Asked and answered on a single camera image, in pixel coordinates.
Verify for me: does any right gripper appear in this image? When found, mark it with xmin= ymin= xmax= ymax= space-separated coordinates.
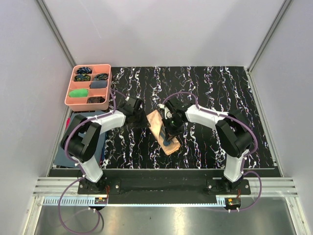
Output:
xmin=162 ymin=116 xmax=185 ymax=142

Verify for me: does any blue plastic fork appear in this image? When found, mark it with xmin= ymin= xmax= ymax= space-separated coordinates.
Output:
xmin=160 ymin=132 xmax=177 ymax=146

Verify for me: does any peach cloth napkin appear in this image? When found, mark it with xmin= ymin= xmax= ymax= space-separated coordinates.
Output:
xmin=147 ymin=110 xmax=180 ymax=156

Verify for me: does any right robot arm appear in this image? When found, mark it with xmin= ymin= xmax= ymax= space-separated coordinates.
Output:
xmin=159 ymin=98 xmax=256 ymax=194

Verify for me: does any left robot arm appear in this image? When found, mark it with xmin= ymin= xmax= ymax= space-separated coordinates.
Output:
xmin=60 ymin=97 xmax=149 ymax=194

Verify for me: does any blue grey folded napkin stack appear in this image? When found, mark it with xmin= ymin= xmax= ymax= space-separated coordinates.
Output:
xmin=53 ymin=111 xmax=107 ymax=168

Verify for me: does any dark patterned cloth roll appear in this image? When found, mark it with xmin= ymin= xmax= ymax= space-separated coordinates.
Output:
xmin=87 ymin=96 xmax=105 ymax=104

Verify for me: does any blue patterned roll right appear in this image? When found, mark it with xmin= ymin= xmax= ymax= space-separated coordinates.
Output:
xmin=94 ymin=73 xmax=109 ymax=81

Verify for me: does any grey folded cloth in tray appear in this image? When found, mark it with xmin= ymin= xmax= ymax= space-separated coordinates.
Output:
xmin=89 ymin=80 xmax=108 ymax=89

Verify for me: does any pink divided organizer tray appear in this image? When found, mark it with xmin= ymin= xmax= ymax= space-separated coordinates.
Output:
xmin=64 ymin=64 xmax=112 ymax=112

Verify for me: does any green rolled cloth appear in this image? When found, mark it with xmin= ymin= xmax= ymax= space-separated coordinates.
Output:
xmin=68 ymin=89 xmax=89 ymax=98

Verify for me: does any blue yellow patterned roll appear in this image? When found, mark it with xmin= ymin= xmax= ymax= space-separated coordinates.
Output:
xmin=74 ymin=74 xmax=91 ymax=82

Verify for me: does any blue patterned roll top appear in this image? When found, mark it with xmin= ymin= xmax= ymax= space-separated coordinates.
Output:
xmin=76 ymin=67 xmax=92 ymax=74

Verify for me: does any black marble pattern mat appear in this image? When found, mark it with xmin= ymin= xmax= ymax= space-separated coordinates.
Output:
xmin=102 ymin=66 xmax=275 ymax=169

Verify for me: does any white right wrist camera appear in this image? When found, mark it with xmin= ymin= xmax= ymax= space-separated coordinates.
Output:
xmin=158 ymin=104 xmax=172 ymax=119

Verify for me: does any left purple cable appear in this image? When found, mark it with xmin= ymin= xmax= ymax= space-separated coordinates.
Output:
xmin=56 ymin=88 xmax=130 ymax=232

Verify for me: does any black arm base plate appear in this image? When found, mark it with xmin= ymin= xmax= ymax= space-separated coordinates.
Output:
xmin=78 ymin=169 xmax=251 ymax=196

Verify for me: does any aluminium frame rail front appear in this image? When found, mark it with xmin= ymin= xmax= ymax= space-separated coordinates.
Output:
xmin=33 ymin=177 xmax=298 ymax=208

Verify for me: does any left rear aluminium post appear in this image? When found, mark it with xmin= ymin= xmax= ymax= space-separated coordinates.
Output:
xmin=35 ymin=0 xmax=77 ymax=67

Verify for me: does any aluminium post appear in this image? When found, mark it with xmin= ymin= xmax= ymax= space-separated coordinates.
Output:
xmin=35 ymin=0 xmax=77 ymax=67
xmin=247 ymin=0 xmax=293 ymax=72

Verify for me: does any right rear aluminium post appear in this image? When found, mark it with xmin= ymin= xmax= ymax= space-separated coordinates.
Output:
xmin=247 ymin=0 xmax=293 ymax=72

